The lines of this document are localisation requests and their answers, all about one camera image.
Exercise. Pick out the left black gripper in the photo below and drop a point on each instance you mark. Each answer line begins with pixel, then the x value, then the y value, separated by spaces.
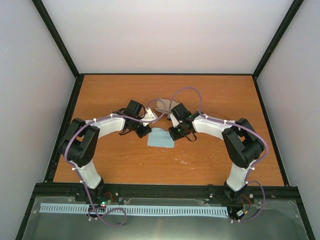
pixel 147 130

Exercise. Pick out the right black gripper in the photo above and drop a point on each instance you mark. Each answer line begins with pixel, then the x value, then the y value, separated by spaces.
pixel 174 136

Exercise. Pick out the light blue cleaning cloth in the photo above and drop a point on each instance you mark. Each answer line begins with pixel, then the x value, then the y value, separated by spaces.
pixel 160 138

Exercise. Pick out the brown striped glasses case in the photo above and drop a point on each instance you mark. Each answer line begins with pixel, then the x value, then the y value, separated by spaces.
pixel 162 104

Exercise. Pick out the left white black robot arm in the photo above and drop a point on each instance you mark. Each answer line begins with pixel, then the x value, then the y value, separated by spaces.
pixel 79 142

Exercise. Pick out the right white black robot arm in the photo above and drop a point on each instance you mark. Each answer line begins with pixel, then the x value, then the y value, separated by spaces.
pixel 243 145

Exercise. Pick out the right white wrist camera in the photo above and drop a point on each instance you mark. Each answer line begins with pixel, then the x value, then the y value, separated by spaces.
pixel 173 119

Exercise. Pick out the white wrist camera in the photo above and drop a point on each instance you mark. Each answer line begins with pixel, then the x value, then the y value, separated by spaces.
pixel 149 117
pixel 173 119

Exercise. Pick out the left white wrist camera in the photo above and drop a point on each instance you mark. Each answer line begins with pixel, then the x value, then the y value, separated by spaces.
pixel 149 117

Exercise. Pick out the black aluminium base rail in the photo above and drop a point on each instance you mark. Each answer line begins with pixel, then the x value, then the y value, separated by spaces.
pixel 214 194

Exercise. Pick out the light blue slotted cable duct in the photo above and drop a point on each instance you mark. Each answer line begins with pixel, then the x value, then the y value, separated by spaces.
pixel 137 210

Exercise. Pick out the left black frame post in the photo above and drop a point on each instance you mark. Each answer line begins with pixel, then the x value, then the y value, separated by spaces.
pixel 47 20

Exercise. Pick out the black frame post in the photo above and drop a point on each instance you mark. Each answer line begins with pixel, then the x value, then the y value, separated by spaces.
pixel 281 30
pixel 47 20

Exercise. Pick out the right black frame post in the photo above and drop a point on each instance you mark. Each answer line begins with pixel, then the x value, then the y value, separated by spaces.
pixel 281 30

